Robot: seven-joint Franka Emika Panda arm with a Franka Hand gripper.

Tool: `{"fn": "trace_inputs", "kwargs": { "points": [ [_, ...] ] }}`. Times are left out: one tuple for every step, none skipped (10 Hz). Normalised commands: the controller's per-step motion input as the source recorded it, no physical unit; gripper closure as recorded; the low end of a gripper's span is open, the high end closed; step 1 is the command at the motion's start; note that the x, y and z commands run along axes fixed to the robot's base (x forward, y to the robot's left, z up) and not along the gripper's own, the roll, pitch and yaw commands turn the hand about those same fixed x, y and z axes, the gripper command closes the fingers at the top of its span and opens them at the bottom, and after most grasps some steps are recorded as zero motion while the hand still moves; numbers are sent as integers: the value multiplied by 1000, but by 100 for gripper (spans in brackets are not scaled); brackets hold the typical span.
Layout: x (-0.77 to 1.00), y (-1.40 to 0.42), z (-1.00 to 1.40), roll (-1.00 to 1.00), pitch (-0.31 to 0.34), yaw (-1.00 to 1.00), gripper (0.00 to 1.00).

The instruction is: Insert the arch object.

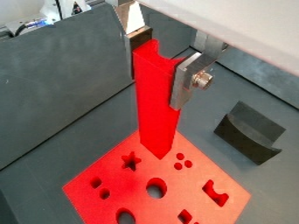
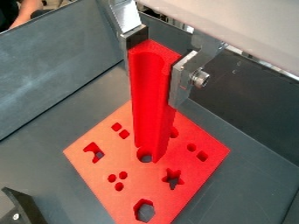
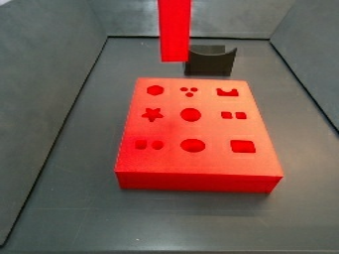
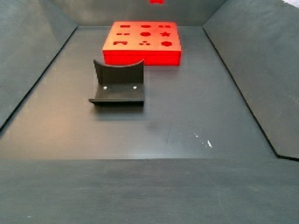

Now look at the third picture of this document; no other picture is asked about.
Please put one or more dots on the dark grey arch holder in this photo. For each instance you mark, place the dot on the dark grey arch holder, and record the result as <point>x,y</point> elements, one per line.
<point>210,60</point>

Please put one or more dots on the red arch peg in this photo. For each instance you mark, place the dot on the red arch peg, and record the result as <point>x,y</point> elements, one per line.
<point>174,29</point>

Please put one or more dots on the red shape sorter board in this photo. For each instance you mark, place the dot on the red shape sorter board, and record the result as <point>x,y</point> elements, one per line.
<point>195,138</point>

